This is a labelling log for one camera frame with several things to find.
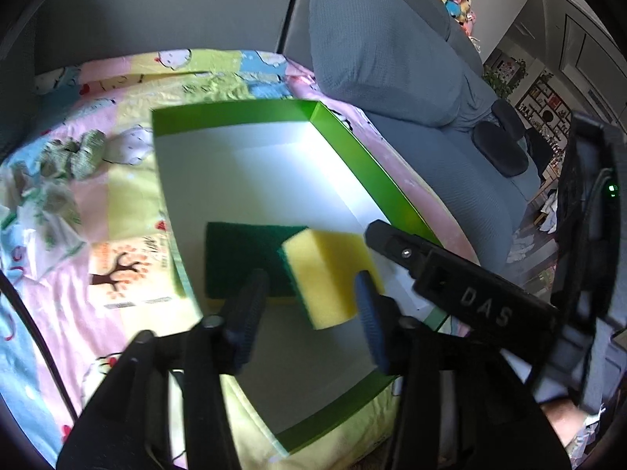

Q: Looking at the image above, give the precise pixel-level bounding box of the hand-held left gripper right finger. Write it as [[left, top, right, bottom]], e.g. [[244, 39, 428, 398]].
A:
[[355, 271, 571, 470]]

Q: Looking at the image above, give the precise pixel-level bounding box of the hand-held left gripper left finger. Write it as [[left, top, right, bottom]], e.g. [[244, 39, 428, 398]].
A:
[[56, 268, 271, 470]]

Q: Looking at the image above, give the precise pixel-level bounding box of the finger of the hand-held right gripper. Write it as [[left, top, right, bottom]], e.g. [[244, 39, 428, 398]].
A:
[[365, 219, 560, 369]]

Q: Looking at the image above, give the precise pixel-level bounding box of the yellow sponge green scouring pad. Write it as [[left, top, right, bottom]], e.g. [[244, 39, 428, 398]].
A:
[[203, 222, 310, 300], [277, 226, 387, 331]]

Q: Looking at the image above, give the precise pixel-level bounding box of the green cardboard box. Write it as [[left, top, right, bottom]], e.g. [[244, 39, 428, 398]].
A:
[[151, 99, 450, 456]]

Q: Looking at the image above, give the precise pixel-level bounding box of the black chair armrest pad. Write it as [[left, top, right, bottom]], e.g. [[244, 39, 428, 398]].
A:
[[473, 99, 531, 177]]

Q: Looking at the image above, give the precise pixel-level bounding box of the tree print packet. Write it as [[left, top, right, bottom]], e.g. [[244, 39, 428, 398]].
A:
[[88, 234, 183, 311]]

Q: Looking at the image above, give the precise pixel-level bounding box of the grey sofa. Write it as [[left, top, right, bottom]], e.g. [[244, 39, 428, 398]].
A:
[[0, 0, 544, 268]]

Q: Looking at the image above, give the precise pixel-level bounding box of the green houseplant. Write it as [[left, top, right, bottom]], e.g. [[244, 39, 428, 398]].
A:
[[482, 58, 529, 101]]

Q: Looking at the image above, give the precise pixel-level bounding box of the cartoon printed blanket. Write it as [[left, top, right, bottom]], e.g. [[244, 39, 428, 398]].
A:
[[0, 48, 483, 470]]

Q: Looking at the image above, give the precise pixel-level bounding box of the green white tissue packet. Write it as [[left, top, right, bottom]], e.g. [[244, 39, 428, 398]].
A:
[[22, 215, 90, 281], [35, 182, 83, 230]]

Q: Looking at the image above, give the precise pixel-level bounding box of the green patterned scrunchie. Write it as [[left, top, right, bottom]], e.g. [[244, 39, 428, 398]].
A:
[[38, 128, 107, 180]]

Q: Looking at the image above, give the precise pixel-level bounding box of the large loose grey cushion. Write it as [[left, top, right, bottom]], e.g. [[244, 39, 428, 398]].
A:
[[308, 0, 493, 130]]

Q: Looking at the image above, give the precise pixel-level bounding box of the wall shelf with ornaments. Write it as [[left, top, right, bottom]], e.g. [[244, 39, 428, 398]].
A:
[[514, 72, 575, 157]]

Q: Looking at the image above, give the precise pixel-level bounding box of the black cable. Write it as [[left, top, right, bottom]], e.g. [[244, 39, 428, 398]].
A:
[[0, 271, 82, 419]]

